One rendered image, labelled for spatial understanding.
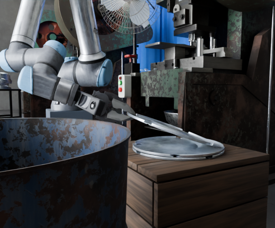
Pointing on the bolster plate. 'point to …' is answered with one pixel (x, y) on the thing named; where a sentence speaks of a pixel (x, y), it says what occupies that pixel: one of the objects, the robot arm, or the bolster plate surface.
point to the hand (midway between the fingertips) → (132, 115)
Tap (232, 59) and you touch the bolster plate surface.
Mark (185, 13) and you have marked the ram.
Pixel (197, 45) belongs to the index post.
